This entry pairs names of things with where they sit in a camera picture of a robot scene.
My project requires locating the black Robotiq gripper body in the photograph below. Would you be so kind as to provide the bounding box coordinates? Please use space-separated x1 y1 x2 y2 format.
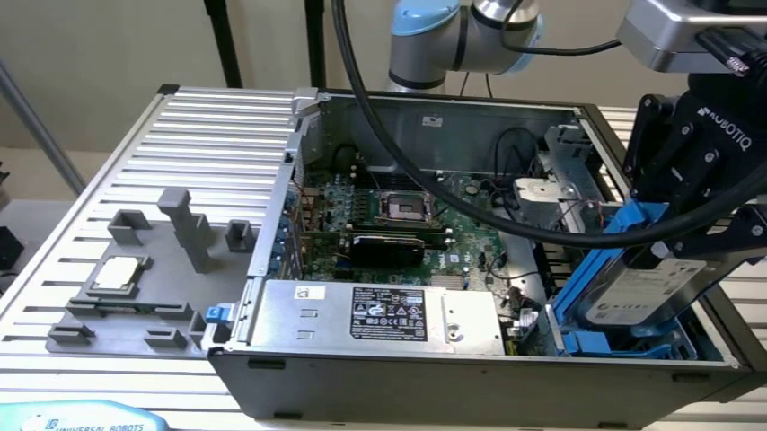
663 71 767 213

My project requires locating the hard disk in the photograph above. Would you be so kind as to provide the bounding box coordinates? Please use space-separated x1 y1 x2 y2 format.
554 199 710 358

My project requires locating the silver disk bay cage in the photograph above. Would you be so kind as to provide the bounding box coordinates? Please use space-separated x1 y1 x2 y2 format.
514 124 624 235

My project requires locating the green motherboard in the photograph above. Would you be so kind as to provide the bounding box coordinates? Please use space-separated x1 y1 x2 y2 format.
296 170 540 293

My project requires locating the CPU socket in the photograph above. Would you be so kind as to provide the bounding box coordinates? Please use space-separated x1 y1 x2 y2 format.
374 190 443 224

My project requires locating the installed RAM stick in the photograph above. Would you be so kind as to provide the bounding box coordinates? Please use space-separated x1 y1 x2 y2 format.
344 223 450 235

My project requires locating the black graphics card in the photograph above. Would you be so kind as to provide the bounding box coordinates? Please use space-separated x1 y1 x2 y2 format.
338 233 428 262

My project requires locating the black rear case fan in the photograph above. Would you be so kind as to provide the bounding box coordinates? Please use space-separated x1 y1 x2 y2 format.
331 143 364 181

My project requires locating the black open PC case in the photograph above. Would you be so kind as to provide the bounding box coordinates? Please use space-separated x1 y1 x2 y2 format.
207 86 758 419

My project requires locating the black stand pole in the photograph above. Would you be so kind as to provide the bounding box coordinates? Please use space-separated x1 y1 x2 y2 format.
202 0 244 89
303 0 330 89

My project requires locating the silver power supply unit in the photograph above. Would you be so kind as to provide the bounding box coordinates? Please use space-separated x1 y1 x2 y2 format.
246 277 524 356

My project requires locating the grey parts rack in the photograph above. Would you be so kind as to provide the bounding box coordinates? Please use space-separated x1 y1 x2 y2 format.
44 188 266 361

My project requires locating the silver CPU chip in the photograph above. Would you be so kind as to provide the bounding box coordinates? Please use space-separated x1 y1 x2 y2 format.
98 257 150 289

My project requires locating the green RAM stick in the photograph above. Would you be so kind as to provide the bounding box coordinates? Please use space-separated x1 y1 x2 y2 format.
88 303 188 316

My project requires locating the black box object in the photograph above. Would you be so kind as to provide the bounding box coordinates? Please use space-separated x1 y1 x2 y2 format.
0 226 27 271

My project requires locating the Universal Robots teach pendant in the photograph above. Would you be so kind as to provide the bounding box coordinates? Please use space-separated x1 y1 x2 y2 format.
0 399 171 431

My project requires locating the red and black wire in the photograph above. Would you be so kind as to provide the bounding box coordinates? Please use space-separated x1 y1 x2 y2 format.
560 200 608 228

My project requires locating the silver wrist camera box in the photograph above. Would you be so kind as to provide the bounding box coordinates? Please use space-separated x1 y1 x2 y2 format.
616 0 767 74

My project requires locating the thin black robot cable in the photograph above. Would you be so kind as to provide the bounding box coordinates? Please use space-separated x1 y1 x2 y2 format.
500 0 624 57

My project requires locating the black looped wire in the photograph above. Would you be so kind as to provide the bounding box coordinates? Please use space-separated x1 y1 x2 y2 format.
491 127 542 215

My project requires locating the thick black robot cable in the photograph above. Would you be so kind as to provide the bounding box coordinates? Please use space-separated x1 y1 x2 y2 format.
331 0 767 251

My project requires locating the grey metal frame pole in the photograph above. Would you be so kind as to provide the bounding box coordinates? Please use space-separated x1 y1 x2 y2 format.
0 60 87 195

